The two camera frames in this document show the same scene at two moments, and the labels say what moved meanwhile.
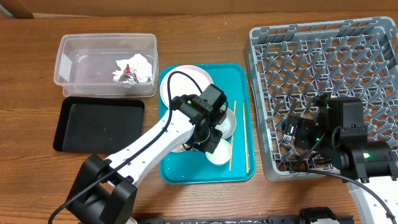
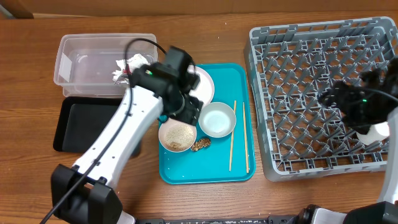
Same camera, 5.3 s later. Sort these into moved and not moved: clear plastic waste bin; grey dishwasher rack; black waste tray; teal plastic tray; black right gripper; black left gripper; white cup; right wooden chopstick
Moved: white cup; black right gripper; black left gripper
Not moved: black waste tray; teal plastic tray; clear plastic waste bin; grey dishwasher rack; right wooden chopstick
